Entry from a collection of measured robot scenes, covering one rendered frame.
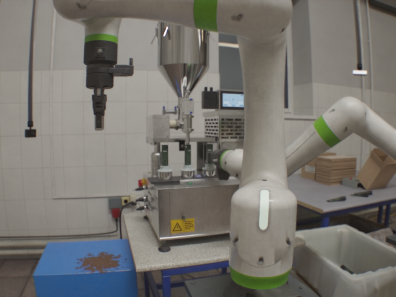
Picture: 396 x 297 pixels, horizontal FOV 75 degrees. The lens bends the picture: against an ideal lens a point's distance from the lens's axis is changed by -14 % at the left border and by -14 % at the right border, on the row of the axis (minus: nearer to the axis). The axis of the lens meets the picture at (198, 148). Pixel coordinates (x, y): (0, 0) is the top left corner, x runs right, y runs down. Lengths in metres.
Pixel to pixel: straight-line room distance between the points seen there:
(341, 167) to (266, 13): 2.43
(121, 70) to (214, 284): 0.58
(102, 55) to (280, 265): 0.63
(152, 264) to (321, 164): 2.06
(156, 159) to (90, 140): 1.42
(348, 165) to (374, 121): 1.77
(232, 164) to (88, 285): 0.90
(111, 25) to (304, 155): 0.76
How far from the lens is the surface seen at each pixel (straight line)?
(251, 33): 0.58
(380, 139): 1.20
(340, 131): 1.05
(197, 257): 1.25
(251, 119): 0.70
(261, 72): 0.69
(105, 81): 0.79
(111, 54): 0.80
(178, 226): 1.31
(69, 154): 2.88
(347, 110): 1.04
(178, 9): 0.59
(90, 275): 1.51
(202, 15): 0.58
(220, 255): 1.27
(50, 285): 1.55
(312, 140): 1.07
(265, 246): 0.55
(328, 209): 2.04
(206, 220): 1.34
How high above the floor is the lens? 1.29
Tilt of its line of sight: 5 degrees down
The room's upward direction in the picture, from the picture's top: straight up
